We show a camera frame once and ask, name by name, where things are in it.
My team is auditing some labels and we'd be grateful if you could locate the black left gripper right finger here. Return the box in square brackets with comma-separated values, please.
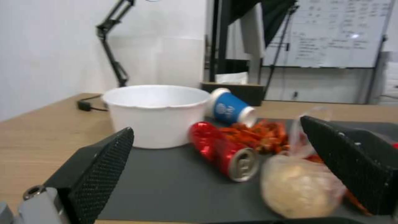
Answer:
[299, 115, 398, 216]

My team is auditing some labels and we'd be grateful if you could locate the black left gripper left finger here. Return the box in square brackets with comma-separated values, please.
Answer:
[17, 127, 135, 224]

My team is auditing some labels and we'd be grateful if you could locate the bun in clear plastic bag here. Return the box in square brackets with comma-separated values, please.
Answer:
[259, 107, 350, 217]

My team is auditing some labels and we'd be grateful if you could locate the black box with tissue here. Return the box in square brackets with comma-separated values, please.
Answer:
[200, 72, 265, 107]

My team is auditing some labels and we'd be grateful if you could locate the dark grey table mat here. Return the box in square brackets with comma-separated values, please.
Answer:
[43, 119, 398, 222]

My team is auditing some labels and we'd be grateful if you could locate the white foam bowl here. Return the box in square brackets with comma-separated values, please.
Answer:
[102, 85, 211, 149]

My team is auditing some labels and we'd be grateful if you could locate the red crayfish shell pile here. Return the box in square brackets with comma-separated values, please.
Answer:
[220, 119, 323, 156]

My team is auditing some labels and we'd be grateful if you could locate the whiteboard on stand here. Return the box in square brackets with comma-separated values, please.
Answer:
[261, 0, 393, 104]

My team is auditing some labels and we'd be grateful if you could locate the crushed red soda can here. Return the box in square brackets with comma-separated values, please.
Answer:
[188, 121, 261, 182]

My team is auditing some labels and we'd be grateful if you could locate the blue paper cup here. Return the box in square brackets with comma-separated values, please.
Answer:
[205, 87, 257, 128]

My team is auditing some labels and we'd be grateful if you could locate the black light stand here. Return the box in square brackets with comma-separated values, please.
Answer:
[262, 4, 301, 94]

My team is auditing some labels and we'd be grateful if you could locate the black softbox light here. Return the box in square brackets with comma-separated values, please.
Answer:
[208, 0, 300, 59]

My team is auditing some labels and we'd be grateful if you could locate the black cable with plug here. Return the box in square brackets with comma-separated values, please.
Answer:
[76, 94, 109, 112]

